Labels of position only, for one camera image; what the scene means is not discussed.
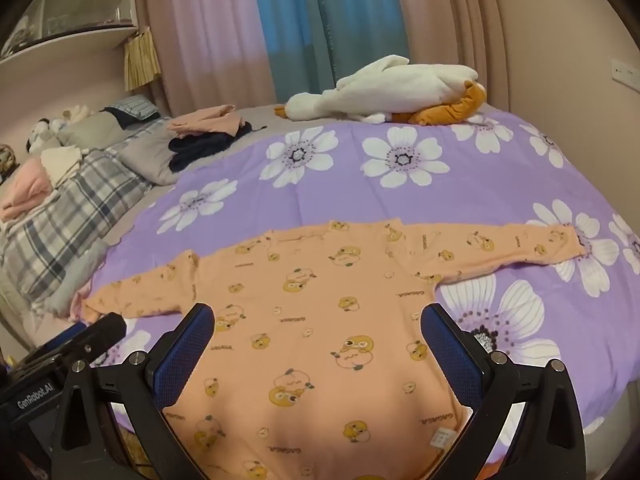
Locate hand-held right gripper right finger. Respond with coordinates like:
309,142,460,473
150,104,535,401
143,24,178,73
420,303,587,480

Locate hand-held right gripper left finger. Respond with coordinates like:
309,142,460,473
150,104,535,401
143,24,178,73
50,303,217,480

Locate folded pink clothes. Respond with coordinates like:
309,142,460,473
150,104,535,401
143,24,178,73
167,105,244,137

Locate striped pillow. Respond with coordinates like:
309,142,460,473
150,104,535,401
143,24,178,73
102,96,162,124

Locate white wall socket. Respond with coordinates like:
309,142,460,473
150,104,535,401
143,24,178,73
611,57,640,87

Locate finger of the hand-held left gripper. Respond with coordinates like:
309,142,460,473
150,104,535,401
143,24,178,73
62,312,127,363
30,322,90,357

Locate white wall shelf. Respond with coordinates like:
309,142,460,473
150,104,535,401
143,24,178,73
0,0,142,67

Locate grey plaid pillow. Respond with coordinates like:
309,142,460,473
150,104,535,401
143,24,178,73
0,115,173,311

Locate pink garment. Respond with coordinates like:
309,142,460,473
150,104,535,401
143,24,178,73
0,157,54,222

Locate cream garment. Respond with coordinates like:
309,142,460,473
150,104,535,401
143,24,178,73
40,145,84,186

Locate white goose plush toy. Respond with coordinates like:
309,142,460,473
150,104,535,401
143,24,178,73
274,54,488,127

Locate black and white plush toy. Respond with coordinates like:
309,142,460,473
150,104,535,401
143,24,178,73
27,117,67,154

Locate pink curtain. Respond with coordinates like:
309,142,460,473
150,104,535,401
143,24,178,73
142,0,277,117
390,0,512,112

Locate beige fringed cloth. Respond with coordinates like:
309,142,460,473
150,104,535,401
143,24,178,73
122,27,162,92

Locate dark navy clothes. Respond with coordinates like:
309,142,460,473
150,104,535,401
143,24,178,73
167,122,256,172

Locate orange printed baby shirt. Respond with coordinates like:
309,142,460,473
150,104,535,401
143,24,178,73
80,218,587,480

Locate blue curtain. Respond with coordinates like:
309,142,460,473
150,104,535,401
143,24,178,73
247,0,412,105

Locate purple floral bedsheet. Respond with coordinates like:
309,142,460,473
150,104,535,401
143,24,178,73
70,110,640,466

